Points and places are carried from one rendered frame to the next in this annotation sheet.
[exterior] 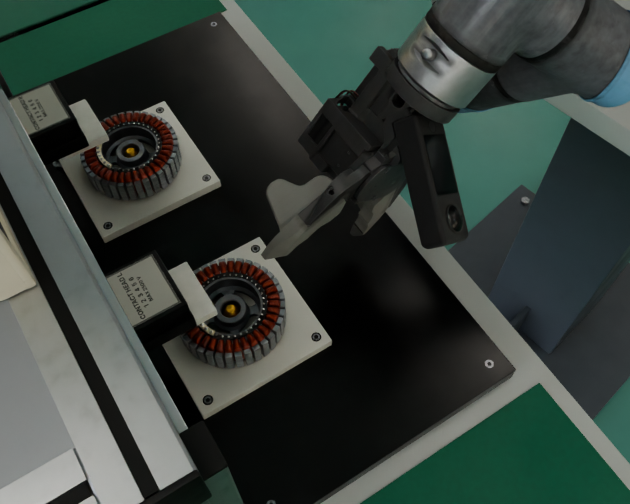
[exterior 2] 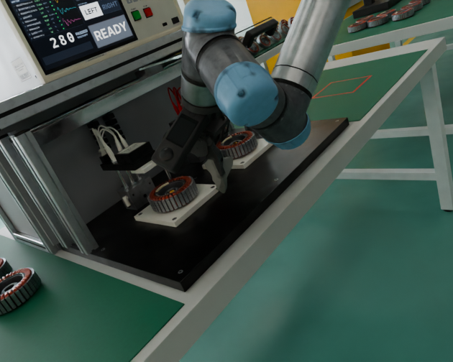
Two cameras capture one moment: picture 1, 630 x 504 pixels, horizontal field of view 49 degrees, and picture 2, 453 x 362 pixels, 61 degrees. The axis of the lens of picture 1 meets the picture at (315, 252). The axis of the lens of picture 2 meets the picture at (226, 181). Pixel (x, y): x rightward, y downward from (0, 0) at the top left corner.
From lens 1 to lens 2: 87 cm
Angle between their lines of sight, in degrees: 67
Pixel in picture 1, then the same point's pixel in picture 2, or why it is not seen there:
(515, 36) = (187, 60)
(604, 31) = (209, 62)
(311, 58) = not seen: outside the picture
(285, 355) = (163, 217)
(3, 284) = (39, 77)
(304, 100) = (323, 159)
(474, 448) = (139, 296)
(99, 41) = not seen: hidden behind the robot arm
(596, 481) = (124, 352)
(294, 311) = (185, 208)
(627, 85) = (221, 102)
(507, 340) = (208, 281)
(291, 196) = not seen: hidden behind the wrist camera
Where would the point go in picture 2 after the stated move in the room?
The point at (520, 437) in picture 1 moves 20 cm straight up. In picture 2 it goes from (147, 309) to (87, 205)
